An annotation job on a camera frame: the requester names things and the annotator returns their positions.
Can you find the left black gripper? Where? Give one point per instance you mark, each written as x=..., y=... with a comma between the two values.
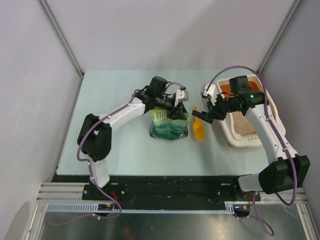
x=179, y=106

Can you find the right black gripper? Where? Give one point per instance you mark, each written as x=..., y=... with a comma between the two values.
x=213, y=111

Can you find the orange plastic scoop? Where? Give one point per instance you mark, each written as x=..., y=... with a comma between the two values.
x=198, y=128

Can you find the green litter bag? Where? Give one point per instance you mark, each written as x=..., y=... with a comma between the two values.
x=167, y=129

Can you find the black bag clip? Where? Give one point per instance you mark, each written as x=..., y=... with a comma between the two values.
x=178, y=114

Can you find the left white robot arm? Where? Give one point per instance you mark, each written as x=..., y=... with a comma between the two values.
x=95, y=137

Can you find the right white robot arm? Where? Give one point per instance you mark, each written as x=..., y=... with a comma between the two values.
x=244, y=94

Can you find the clean litter grains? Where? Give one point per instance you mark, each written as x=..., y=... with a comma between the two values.
x=241, y=124

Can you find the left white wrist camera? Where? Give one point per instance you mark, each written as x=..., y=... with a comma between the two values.
x=181, y=95

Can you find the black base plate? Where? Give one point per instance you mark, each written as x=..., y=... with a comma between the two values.
x=220, y=188

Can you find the white slotted cable duct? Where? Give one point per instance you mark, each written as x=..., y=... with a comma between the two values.
x=73, y=207

